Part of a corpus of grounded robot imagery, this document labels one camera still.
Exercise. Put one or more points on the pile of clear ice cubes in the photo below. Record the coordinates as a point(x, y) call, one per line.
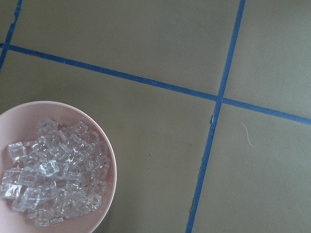
point(60, 175)

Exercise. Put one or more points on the pink bowl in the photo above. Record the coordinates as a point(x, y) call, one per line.
point(18, 124)

